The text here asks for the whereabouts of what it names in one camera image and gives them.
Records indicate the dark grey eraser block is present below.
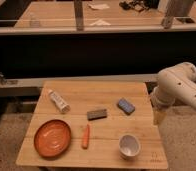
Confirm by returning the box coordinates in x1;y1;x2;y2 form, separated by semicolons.
87;109;107;121

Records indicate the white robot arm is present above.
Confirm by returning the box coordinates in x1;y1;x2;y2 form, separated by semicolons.
150;62;196;125

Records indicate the blue sponge block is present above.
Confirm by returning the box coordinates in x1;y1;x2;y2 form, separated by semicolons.
117;98;135;115

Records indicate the white ceramic cup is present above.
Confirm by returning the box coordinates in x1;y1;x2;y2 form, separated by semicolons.
119;134;141;160

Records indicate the orange carrot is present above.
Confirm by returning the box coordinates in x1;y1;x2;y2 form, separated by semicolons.
81;124;90;149

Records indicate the white tube bottle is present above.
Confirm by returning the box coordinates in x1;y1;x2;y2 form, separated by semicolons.
48;90;70;114

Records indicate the orange plate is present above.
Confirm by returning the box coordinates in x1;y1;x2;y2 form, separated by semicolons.
34;119;71;158

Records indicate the white paper sheet near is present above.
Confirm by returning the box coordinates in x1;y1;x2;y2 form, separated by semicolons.
90;19;111;26

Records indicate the white paper sheet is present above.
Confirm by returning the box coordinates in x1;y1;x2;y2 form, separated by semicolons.
90;19;111;26
88;4;110;10

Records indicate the white paper sheet far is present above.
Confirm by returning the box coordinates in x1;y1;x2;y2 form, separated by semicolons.
88;4;110;10

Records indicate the small clear cup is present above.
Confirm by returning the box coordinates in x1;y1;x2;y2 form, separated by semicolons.
29;13;40;28

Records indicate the grey post right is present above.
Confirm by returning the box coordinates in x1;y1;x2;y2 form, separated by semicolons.
161;0;195;29

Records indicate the black cable bundle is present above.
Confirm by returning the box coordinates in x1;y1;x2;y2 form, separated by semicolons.
118;0;152;12

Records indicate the grey vertical post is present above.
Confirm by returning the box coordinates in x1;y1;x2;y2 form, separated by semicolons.
74;0;84;31

